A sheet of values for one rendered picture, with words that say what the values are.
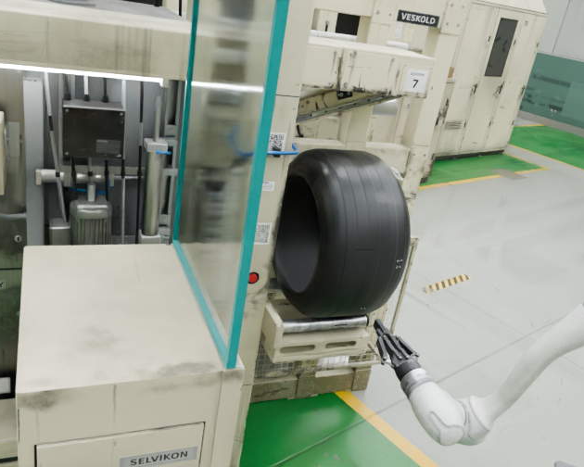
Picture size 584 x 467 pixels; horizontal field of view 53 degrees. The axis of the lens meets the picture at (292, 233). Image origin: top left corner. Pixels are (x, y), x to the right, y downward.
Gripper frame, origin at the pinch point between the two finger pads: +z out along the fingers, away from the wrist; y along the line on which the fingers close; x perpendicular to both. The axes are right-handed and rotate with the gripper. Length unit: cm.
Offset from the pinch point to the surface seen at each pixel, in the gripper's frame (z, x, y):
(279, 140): 34, -47, 32
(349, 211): 17.9, -32.2, 12.1
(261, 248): 29.2, -11.4, 32.6
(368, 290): 8.9, -8.7, 2.8
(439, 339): 106, 117, -138
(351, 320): 18.7, 12.5, -2.0
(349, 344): 16.8, 22.2, -3.3
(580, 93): 756, 127, -910
